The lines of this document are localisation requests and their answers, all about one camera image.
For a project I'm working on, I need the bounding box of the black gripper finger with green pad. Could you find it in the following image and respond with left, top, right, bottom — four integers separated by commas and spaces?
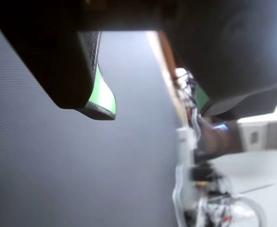
152, 0, 277, 121
0, 0, 117, 121

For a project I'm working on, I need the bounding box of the white slatted appliance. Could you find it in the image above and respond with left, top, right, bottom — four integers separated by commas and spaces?
237, 113, 277, 152

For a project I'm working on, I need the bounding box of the black textured rubber mat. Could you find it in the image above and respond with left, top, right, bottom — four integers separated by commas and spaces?
0, 11, 185, 227

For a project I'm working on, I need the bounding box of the thin white looping cable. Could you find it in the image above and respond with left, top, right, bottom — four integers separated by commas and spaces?
189, 106, 203, 144

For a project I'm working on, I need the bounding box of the white power strip red switch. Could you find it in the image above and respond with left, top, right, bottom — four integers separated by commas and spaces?
175, 127, 198, 213

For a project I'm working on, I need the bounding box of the white power strip cable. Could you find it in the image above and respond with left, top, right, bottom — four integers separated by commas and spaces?
172, 165, 187, 227

